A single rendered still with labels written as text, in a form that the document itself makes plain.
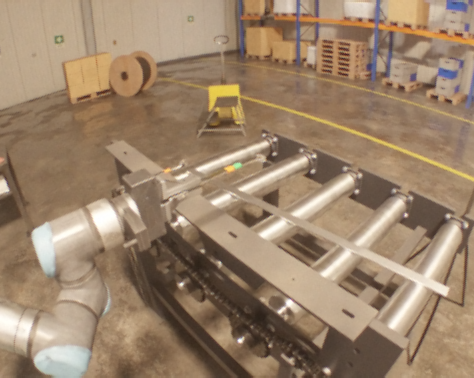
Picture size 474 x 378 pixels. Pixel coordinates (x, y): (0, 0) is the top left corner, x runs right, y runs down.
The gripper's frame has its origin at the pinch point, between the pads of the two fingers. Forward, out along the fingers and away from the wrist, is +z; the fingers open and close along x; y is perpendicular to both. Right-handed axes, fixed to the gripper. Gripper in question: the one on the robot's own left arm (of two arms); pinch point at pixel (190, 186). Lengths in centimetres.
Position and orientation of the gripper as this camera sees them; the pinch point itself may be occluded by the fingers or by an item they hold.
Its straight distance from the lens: 66.3
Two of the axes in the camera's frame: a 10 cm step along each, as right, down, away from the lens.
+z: 7.6, -3.6, 5.4
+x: 0.3, 8.5, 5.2
